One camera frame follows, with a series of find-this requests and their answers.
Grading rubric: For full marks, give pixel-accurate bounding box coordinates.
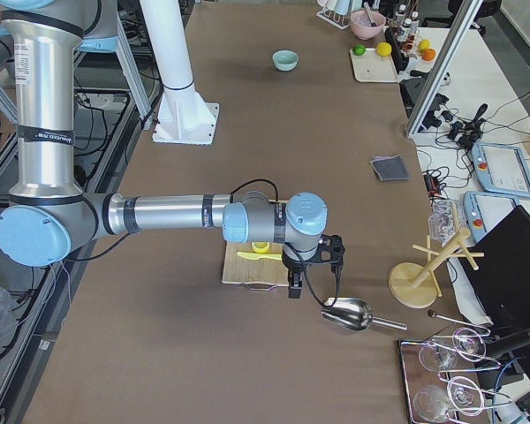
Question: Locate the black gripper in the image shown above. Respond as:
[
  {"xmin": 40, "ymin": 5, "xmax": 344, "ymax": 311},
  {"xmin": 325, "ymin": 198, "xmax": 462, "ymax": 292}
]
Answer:
[{"xmin": 282, "ymin": 243, "xmax": 306, "ymax": 299}]

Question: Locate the light green ceramic bowl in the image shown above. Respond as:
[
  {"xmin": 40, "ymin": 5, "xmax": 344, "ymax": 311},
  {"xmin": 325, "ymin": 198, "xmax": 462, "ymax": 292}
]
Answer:
[{"xmin": 272, "ymin": 49, "xmax": 299, "ymax": 72}]

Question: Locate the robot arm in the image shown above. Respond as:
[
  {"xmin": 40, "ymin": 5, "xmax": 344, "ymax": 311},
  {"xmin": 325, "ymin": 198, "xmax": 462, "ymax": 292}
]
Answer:
[{"xmin": 0, "ymin": 1, "xmax": 329, "ymax": 299}]

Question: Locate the pink bowl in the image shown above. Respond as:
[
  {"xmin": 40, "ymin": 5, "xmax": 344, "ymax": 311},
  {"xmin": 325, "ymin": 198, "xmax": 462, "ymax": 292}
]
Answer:
[{"xmin": 350, "ymin": 10, "xmax": 386, "ymax": 40}]

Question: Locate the halved lemon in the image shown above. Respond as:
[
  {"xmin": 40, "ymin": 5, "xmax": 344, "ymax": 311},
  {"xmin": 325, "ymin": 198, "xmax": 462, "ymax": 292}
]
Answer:
[{"xmin": 251, "ymin": 242, "xmax": 270, "ymax": 254}]

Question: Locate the yellow plastic knife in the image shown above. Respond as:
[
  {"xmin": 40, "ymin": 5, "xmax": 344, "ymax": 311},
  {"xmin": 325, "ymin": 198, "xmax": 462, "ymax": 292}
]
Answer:
[{"xmin": 237, "ymin": 252, "xmax": 282, "ymax": 261}]

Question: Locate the bamboo cutting board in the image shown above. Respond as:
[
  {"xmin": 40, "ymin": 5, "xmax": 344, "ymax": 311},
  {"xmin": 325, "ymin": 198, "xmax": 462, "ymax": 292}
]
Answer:
[{"xmin": 221, "ymin": 199, "xmax": 299, "ymax": 287}]

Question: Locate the steel scoop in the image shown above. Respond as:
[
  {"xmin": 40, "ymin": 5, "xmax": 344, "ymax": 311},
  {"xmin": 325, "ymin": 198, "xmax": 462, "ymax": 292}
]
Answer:
[{"xmin": 321, "ymin": 297, "xmax": 408, "ymax": 331}]

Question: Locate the wooden mug tree stand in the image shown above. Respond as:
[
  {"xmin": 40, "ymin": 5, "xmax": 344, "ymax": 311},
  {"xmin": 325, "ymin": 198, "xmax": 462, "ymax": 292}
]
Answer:
[{"xmin": 388, "ymin": 227, "xmax": 484, "ymax": 308}]

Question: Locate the folded grey cloth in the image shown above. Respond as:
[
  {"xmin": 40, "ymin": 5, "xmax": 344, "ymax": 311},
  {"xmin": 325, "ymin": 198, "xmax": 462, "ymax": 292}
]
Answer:
[{"xmin": 370, "ymin": 155, "xmax": 410, "ymax": 182}]

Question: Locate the clear plastic container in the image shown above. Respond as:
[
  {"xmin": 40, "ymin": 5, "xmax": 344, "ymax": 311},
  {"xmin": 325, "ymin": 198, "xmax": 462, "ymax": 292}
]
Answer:
[{"xmin": 428, "ymin": 199, "xmax": 466, "ymax": 245}]

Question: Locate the wine glass rack tray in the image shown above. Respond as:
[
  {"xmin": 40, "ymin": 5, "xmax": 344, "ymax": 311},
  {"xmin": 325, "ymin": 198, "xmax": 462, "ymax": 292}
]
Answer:
[{"xmin": 398, "ymin": 326, "xmax": 511, "ymax": 423}]

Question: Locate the blue teach pendant near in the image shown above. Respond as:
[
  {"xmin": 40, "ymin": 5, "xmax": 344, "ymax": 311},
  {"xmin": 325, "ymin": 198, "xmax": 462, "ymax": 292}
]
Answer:
[{"xmin": 463, "ymin": 191, "xmax": 520, "ymax": 242}]

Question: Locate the blue teach pendant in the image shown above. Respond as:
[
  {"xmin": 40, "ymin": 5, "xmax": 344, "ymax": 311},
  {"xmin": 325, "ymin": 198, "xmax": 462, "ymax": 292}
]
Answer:
[
  {"xmin": 471, "ymin": 141, "xmax": 530, "ymax": 199},
  {"xmin": 463, "ymin": 191, "xmax": 520, "ymax": 242}
]

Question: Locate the black monitor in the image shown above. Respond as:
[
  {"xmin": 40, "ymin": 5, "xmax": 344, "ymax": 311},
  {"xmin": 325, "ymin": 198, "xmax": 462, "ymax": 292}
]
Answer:
[{"xmin": 463, "ymin": 206, "xmax": 530, "ymax": 328}]

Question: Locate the beige rabbit tray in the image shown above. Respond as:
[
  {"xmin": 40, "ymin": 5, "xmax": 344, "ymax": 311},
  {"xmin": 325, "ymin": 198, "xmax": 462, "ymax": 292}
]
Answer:
[{"xmin": 349, "ymin": 48, "xmax": 398, "ymax": 83}]

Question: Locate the blue teach pendant far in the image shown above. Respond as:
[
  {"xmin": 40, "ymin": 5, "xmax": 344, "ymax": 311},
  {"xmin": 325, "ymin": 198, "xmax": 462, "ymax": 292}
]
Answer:
[{"xmin": 471, "ymin": 141, "xmax": 530, "ymax": 199}]

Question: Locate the green lime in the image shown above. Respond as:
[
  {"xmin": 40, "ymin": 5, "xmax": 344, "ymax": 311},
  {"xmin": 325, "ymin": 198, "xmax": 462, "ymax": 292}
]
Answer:
[{"xmin": 352, "ymin": 44, "xmax": 366, "ymax": 56}]

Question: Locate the whole yellow lemon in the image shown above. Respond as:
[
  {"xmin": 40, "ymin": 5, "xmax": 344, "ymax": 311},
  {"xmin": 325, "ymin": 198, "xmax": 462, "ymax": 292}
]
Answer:
[{"xmin": 375, "ymin": 42, "xmax": 392, "ymax": 57}]

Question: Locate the orange fruit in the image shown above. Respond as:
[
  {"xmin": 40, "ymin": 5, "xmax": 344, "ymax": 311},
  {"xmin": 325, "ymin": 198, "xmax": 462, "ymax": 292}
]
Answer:
[{"xmin": 421, "ymin": 48, "xmax": 436, "ymax": 62}]

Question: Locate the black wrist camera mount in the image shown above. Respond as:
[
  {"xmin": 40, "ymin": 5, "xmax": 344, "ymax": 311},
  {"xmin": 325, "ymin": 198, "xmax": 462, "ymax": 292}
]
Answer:
[{"xmin": 312, "ymin": 234, "xmax": 345, "ymax": 269}]

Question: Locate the black camera cable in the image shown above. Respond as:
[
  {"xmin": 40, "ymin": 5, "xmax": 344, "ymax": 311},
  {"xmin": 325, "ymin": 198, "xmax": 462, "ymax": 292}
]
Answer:
[{"xmin": 229, "ymin": 178, "xmax": 342, "ymax": 309}]

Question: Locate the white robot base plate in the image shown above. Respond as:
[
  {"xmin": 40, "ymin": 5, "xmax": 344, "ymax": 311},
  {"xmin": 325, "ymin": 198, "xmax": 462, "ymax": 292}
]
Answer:
[{"xmin": 152, "ymin": 89, "xmax": 220, "ymax": 146}]

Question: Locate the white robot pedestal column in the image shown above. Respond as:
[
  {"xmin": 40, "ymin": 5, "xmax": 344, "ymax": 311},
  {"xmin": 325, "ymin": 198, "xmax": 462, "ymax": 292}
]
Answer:
[{"xmin": 140, "ymin": 0, "xmax": 204, "ymax": 133}]

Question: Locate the aluminium frame post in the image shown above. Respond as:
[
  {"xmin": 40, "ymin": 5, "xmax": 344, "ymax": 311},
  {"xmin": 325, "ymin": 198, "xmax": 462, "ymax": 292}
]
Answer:
[{"xmin": 405, "ymin": 0, "xmax": 482, "ymax": 138}]

